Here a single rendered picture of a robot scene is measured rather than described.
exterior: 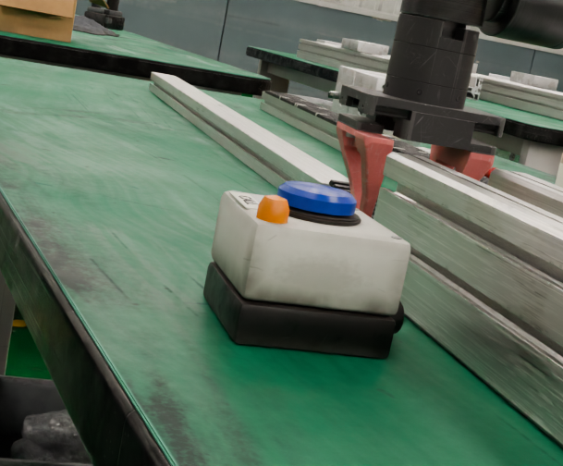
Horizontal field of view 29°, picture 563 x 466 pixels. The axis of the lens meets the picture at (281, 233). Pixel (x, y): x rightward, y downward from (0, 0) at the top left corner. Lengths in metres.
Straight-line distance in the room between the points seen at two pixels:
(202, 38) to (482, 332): 11.60
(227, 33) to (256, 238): 11.69
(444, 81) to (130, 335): 0.33
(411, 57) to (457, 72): 0.03
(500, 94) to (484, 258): 3.62
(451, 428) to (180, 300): 0.18
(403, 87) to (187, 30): 11.32
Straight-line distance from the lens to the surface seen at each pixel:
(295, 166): 0.97
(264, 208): 0.51
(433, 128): 0.74
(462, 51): 0.75
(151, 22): 11.94
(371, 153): 0.73
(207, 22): 12.11
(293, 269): 0.52
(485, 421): 0.49
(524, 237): 0.52
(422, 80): 0.75
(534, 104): 3.96
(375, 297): 0.53
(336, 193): 0.55
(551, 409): 0.49
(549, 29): 0.79
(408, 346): 0.58
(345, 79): 1.84
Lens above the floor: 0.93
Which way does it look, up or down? 11 degrees down
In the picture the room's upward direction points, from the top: 11 degrees clockwise
